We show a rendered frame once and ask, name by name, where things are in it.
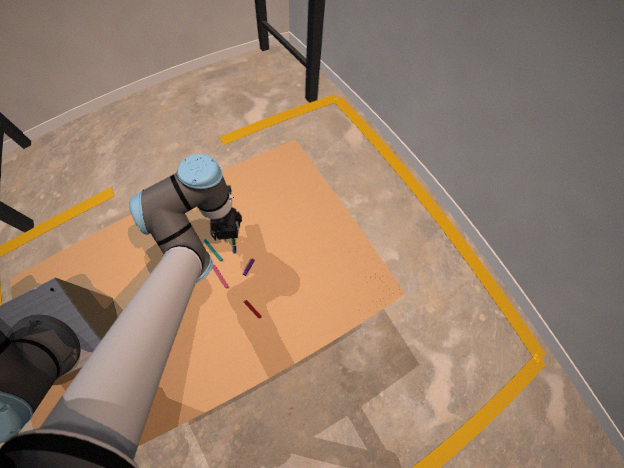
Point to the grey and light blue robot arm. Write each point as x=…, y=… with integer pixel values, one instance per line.
x=108, y=402

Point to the purple rod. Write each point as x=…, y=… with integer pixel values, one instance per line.
x=248, y=267

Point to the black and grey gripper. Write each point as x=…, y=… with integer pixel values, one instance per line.
x=228, y=229

